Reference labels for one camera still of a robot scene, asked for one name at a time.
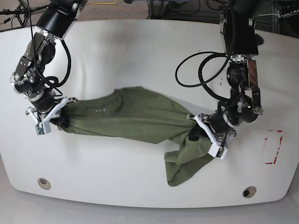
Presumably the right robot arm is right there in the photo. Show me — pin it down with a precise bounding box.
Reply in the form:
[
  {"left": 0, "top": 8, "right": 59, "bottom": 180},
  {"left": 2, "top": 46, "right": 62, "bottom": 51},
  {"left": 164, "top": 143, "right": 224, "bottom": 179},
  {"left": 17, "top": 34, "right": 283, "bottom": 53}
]
[{"left": 10, "top": 0, "right": 87, "bottom": 134}]

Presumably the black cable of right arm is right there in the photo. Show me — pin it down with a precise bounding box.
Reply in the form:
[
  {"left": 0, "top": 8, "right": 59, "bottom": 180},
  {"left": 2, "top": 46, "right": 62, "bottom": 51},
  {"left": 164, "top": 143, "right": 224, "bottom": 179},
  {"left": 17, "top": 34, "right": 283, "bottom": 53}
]
[{"left": 44, "top": 39, "right": 72, "bottom": 94}]

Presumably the red tape rectangle marking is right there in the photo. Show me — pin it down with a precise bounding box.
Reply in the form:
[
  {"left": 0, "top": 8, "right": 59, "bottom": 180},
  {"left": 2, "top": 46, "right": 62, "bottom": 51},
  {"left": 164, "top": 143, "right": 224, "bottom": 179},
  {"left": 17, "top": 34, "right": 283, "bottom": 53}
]
[{"left": 262, "top": 130, "right": 283, "bottom": 165}]

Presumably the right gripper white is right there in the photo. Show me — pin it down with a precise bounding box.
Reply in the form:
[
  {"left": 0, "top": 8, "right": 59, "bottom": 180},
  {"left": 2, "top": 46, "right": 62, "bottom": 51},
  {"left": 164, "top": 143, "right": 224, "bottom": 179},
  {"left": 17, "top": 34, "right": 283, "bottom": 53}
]
[{"left": 25, "top": 94, "right": 78, "bottom": 128}]

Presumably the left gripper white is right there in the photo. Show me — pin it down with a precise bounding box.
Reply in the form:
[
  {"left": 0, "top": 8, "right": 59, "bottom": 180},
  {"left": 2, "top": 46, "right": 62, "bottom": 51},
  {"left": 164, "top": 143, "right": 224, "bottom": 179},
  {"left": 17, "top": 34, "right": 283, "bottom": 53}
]
[{"left": 187, "top": 112, "right": 237, "bottom": 148}]

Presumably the right table cable grommet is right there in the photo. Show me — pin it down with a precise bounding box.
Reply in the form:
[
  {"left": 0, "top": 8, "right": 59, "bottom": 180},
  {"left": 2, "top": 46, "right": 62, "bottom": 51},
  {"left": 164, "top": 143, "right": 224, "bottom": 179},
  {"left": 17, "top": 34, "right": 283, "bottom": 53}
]
[{"left": 242, "top": 186, "right": 256, "bottom": 198}]

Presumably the white power strip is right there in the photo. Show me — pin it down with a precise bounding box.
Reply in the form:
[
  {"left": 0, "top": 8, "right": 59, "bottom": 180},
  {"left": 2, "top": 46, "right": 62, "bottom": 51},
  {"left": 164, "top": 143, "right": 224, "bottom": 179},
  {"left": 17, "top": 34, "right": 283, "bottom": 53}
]
[{"left": 278, "top": 4, "right": 299, "bottom": 19}]

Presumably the table cable grommet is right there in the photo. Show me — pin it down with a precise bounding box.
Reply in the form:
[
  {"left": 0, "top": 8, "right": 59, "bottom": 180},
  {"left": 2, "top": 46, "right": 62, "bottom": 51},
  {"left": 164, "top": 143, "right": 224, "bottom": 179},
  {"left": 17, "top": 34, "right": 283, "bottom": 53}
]
[
  {"left": 38, "top": 178, "right": 51, "bottom": 190},
  {"left": 242, "top": 186, "right": 256, "bottom": 198}
]

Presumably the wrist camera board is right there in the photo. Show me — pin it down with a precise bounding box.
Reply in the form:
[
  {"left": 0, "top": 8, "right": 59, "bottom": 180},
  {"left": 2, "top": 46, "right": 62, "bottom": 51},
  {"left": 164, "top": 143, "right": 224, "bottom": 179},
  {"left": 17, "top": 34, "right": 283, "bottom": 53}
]
[
  {"left": 35, "top": 122, "right": 51, "bottom": 135},
  {"left": 208, "top": 144, "right": 228, "bottom": 160}
]

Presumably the left table cable grommet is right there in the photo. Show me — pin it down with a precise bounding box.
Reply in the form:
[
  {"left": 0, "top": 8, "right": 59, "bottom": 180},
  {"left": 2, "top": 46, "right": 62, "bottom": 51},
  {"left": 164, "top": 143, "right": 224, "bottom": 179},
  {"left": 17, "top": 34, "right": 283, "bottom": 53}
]
[{"left": 38, "top": 178, "right": 51, "bottom": 190}]

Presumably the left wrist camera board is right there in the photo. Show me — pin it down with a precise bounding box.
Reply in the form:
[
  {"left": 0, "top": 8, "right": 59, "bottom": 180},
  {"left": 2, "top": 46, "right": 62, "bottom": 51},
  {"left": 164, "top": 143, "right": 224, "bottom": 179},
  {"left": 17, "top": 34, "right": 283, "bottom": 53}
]
[{"left": 208, "top": 144, "right": 228, "bottom": 160}]

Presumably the olive green T-shirt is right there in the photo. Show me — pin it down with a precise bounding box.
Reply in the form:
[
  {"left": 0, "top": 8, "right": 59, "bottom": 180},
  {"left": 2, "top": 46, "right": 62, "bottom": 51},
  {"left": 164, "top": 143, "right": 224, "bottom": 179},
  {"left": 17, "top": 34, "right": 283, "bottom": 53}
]
[{"left": 58, "top": 87, "right": 213, "bottom": 187}]

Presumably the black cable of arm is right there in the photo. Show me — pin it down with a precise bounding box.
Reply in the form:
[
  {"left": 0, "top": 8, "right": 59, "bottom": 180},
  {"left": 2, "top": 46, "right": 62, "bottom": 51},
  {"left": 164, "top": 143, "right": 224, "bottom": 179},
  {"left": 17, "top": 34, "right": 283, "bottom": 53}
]
[
  {"left": 175, "top": 51, "right": 234, "bottom": 105},
  {"left": 44, "top": 39, "right": 72, "bottom": 94}
]

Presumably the yellow cable on floor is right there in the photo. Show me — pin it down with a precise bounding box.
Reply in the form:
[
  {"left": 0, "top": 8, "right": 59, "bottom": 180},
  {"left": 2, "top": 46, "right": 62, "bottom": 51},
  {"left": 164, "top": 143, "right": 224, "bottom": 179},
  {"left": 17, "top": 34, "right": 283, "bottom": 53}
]
[{"left": 87, "top": 0, "right": 118, "bottom": 7}]

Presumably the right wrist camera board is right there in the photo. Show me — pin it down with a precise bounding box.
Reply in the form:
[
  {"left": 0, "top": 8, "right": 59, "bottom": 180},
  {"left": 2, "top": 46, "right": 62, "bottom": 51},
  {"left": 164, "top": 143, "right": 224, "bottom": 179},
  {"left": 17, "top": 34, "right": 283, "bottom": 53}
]
[{"left": 35, "top": 122, "right": 51, "bottom": 135}]

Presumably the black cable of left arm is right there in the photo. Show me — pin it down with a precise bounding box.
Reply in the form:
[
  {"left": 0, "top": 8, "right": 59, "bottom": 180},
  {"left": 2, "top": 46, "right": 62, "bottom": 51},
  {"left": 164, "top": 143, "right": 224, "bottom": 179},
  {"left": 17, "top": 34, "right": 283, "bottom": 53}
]
[{"left": 175, "top": 51, "right": 234, "bottom": 105}]

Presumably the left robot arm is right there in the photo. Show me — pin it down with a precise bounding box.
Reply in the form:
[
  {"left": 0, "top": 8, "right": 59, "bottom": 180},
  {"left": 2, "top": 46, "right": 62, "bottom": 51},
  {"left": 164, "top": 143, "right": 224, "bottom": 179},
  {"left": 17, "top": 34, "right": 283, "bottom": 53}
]
[{"left": 192, "top": 0, "right": 263, "bottom": 158}]

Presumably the black tripod stand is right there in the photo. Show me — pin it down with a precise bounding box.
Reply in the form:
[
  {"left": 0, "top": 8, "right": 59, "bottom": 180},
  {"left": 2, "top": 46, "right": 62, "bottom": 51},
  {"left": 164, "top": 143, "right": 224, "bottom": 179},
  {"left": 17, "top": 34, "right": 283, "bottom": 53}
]
[{"left": 0, "top": 0, "right": 48, "bottom": 28}]

